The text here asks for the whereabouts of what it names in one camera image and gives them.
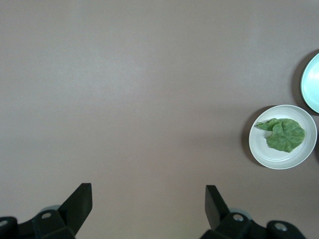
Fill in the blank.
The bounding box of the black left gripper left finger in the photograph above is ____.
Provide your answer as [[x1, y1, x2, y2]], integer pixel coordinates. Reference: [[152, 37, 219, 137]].
[[31, 183, 93, 239]]

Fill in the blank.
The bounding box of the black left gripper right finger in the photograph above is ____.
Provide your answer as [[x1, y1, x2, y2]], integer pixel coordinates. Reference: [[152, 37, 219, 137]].
[[201, 184, 252, 239]]

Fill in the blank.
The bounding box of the green lettuce leaf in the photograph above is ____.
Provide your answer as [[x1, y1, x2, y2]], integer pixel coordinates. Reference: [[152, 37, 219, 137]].
[[254, 118, 306, 153]]

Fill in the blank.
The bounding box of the beige round plate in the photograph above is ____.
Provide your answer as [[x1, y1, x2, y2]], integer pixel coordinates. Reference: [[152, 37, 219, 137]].
[[248, 104, 318, 170]]

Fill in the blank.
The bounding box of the brown table cover mat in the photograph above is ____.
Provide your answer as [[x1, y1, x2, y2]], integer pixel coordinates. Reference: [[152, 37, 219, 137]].
[[0, 0, 319, 239]]

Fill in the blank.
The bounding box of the light green round plate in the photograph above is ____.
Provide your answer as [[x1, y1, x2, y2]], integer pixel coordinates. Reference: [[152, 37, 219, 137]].
[[300, 52, 319, 114]]

